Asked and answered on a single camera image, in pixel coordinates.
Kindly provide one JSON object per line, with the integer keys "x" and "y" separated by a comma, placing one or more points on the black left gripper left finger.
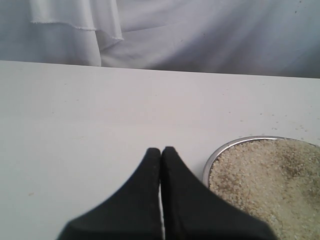
{"x": 131, "y": 213}

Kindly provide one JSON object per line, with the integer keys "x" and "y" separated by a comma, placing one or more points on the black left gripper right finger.
{"x": 192, "y": 212}

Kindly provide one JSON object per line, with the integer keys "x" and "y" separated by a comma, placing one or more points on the metal plate of rice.
{"x": 272, "y": 178}

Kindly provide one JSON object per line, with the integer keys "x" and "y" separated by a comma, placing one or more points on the white backdrop cloth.
{"x": 251, "y": 37}

